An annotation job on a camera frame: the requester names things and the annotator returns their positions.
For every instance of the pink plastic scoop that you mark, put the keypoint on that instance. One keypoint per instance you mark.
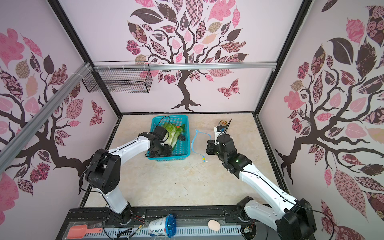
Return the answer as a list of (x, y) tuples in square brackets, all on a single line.
[(79, 231)]

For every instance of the aluminium rail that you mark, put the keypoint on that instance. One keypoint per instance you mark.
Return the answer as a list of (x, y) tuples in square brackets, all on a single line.
[(198, 66), (11, 150)]

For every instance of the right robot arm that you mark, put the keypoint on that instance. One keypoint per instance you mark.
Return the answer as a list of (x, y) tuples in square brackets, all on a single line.
[(292, 219)]

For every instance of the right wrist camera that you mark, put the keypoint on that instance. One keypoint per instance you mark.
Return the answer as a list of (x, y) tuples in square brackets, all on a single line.
[(219, 130)]

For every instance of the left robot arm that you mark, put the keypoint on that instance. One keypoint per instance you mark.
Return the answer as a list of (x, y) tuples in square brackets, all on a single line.
[(104, 171)]

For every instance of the green beverage can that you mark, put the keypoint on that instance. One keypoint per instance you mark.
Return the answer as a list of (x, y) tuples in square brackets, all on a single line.
[(223, 123)]

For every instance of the white yogurt cup blue lid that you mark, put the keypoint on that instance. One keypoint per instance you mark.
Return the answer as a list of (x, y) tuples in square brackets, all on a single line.
[(165, 226)]

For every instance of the aluminium rail left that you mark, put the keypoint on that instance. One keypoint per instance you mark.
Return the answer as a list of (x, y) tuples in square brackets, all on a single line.
[(11, 150)]

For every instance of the napa cabbage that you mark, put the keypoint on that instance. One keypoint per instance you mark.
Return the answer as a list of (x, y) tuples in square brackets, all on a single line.
[(172, 134)]

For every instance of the black wire basket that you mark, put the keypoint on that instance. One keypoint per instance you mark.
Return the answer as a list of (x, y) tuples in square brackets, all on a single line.
[(119, 77)]

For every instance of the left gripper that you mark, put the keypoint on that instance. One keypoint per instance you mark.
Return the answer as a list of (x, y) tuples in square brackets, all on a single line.
[(166, 152)]

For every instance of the clear zip top bag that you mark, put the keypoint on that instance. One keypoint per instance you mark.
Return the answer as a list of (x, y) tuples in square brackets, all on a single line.
[(199, 143)]

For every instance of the dark avocado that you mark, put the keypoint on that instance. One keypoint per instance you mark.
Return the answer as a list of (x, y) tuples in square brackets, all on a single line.
[(181, 137)]

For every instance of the beige egg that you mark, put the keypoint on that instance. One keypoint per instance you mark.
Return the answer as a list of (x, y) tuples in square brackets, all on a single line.
[(214, 225)]

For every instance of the aluminium rail back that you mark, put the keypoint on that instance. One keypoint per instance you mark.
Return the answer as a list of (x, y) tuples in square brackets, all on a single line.
[(198, 66)]

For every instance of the teal plastic basket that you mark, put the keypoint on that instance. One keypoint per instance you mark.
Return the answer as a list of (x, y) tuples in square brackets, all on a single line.
[(182, 149)]

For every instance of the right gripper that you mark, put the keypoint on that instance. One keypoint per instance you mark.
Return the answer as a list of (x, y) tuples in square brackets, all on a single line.
[(210, 151)]

